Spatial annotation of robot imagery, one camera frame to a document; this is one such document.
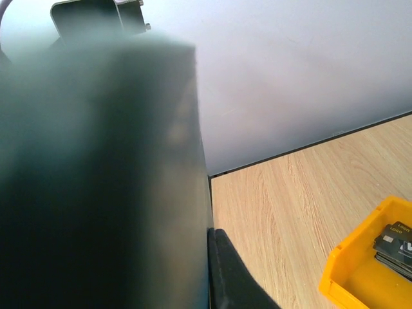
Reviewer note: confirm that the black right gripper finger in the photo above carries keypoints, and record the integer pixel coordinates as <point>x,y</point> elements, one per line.
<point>231,284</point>

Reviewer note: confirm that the blue card holder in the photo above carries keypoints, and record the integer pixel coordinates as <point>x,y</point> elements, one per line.
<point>104,193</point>

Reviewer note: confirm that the black credit card stack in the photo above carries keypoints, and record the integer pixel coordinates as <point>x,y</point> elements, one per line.
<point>393,248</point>

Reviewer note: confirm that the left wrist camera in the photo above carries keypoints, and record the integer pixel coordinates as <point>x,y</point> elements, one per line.
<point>73,19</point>

